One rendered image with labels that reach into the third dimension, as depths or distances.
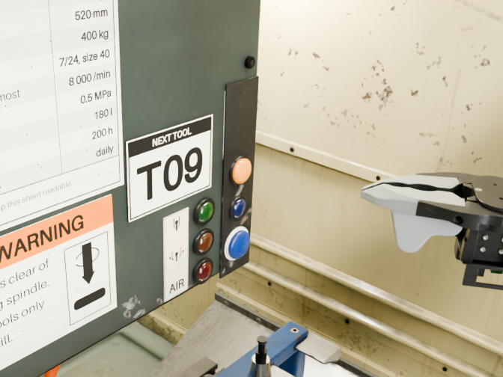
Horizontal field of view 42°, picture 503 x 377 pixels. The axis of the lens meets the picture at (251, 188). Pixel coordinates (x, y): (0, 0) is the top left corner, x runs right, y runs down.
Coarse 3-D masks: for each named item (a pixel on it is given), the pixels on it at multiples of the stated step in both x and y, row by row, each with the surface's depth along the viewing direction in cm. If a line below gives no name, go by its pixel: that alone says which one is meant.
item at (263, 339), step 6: (258, 336) 93; (264, 336) 93; (258, 342) 92; (264, 342) 92; (258, 348) 93; (264, 348) 93; (258, 354) 93; (264, 354) 93; (258, 360) 93; (264, 360) 93
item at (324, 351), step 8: (312, 336) 112; (296, 344) 109; (304, 344) 110; (312, 344) 110; (320, 344) 110; (328, 344) 110; (304, 352) 108; (312, 352) 108; (320, 352) 108; (328, 352) 108; (336, 352) 108; (320, 360) 106; (328, 360) 106; (336, 360) 107
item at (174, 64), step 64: (128, 0) 47; (192, 0) 52; (256, 0) 58; (128, 64) 49; (192, 64) 54; (256, 64) 60; (128, 128) 51; (128, 256) 55; (192, 256) 62; (128, 320) 57
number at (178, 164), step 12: (192, 144) 57; (204, 144) 58; (168, 156) 55; (180, 156) 56; (192, 156) 57; (204, 156) 58; (168, 168) 55; (180, 168) 56; (192, 168) 58; (204, 168) 59; (168, 180) 56; (180, 180) 57; (192, 180) 58; (204, 180) 60; (168, 192) 56; (180, 192) 57
